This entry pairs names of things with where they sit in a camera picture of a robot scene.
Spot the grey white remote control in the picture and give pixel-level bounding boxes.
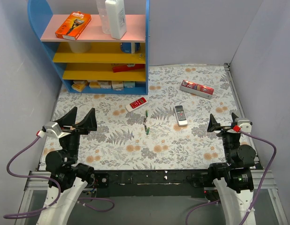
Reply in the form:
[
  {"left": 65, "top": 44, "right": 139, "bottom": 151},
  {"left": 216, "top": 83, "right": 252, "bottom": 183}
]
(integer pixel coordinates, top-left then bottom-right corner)
[{"left": 174, "top": 105, "right": 188, "bottom": 127}]

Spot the dark battery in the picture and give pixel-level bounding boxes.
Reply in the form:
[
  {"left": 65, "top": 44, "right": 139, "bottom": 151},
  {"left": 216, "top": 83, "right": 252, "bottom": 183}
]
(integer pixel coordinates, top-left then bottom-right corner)
[{"left": 143, "top": 118, "right": 147, "bottom": 132}]

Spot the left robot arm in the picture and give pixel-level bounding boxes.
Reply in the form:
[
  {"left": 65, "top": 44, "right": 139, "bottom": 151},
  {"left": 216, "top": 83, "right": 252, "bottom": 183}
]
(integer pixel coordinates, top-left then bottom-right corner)
[{"left": 37, "top": 107, "right": 97, "bottom": 225}]

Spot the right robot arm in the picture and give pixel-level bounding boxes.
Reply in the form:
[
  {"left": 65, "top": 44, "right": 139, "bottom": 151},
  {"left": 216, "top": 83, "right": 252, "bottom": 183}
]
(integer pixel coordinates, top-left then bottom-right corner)
[{"left": 207, "top": 113, "right": 256, "bottom": 225}]

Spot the red white remote control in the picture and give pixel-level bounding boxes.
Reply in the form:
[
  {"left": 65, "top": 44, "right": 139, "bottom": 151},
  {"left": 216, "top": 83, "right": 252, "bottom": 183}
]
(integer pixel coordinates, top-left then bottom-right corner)
[{"left": 125, "top": 97, "right": 148, "bottom": 112}]

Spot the yellow small box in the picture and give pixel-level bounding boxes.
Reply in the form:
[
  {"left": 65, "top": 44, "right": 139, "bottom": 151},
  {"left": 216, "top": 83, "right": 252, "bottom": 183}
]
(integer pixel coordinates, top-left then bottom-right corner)
[{"left": 71, "top": 80, "right": 89, "bottom": 92}]

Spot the orange white small box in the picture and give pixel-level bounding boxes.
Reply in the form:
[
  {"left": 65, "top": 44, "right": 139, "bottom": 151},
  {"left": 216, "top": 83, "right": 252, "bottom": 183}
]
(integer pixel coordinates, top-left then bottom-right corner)
[{"left": 89, "top": 81, "right": 101, "bottom": 89}]

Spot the floral table mat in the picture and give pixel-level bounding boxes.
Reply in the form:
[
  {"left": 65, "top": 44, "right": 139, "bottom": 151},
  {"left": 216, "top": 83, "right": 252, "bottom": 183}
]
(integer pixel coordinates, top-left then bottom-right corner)
[{"left": 53, "top": 66, "right": 239, "bottom": 170}]

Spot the red toothpaste box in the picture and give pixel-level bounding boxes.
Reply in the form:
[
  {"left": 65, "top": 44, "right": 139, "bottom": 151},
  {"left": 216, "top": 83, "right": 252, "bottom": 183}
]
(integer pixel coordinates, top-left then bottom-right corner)
[{"left": 180, "top": 80, "right": 214, "bottom": 99}]

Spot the cream small box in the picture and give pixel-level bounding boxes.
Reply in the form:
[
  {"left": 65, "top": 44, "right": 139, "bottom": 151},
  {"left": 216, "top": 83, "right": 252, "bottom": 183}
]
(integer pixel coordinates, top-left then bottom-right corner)
[{"left": 111, "top": 81, "right": 124, "bottom": 91}]

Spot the teal small box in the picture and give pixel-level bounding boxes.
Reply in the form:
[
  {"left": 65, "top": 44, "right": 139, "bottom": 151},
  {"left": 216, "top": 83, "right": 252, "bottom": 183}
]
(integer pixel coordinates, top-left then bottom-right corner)
[{"left": 123, "top": 81, "right": 136, "bottom": 88}]

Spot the blue shelf unit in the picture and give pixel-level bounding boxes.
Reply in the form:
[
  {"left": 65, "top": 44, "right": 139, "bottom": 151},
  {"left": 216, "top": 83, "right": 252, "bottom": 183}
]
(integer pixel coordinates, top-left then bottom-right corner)
[{"left": 27, "top": 0, "right": 150, "bottom": 95}]

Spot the red box on shelf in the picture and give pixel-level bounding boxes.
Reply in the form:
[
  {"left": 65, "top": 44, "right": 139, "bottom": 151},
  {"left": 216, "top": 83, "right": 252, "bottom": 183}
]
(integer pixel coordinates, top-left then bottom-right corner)
[{"left": 111, "top": 64, "right": 145, "bottom": 73}]

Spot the white cup on shelf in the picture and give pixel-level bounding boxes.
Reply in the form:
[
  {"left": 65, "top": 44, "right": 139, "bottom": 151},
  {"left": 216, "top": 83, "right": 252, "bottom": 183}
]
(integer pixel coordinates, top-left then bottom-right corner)
[{"left": 69, "top": 42, "right": 92, "bottom": 53}]

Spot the blue can on shelf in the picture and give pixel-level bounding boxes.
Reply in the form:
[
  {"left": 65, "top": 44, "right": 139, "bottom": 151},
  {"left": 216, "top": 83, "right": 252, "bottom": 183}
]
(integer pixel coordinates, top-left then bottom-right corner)
[{"left": 120, "top": 42, "right": 140, "bottom": 53}]

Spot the orange razor box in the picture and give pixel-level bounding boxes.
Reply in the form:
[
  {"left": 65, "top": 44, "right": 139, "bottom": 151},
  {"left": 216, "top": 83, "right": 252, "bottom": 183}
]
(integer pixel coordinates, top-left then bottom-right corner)
[{"left": 55, "top": 11, "right": 92, "bottom": 41}]

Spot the white plastic bottle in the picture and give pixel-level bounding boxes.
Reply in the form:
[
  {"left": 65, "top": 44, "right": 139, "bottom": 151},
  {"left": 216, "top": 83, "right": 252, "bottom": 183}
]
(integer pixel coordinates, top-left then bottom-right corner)
[{"left": 105, "top": 0, "right": 127, "bottom": 40}]

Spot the clear plastic bottle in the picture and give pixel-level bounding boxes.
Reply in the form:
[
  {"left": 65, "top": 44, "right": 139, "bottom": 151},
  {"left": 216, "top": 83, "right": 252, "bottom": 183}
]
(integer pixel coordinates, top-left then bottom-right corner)
[{"left": 96, "top": 0, "right": 110, "bottom": 34}]

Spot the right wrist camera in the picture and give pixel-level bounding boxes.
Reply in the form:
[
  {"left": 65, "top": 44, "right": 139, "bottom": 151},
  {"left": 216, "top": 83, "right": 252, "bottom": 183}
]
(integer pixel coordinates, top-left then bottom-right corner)
[{"left": 232, "top": 118, "right": 252, "bottom": 133}]

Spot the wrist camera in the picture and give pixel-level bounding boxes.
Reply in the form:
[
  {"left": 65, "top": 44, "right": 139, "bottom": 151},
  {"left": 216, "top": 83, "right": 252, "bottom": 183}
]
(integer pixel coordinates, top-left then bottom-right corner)
[
  {"left": 232, "top": 118, "right": 252, "bottom": 133},
  {"left": 36, "top": 121, "right": 70, "bottom": 139}
]

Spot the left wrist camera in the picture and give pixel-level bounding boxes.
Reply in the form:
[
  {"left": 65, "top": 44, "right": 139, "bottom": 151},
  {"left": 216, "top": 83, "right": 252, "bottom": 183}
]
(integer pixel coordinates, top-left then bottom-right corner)
[{"left": 36, "top": 121, "right": 70, "bottom": 139}]

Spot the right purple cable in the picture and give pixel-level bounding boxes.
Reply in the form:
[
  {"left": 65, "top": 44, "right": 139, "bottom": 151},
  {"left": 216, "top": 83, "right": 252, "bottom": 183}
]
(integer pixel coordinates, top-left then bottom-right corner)
[{"left": 184, "top": 130, "right": 277, "bottom": 225}]

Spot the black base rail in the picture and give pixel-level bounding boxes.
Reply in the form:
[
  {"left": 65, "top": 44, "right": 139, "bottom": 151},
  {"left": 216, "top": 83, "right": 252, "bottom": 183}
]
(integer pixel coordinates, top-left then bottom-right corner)
[{"left": 86, "top": 169, "right": 219, "bottom": 201}]

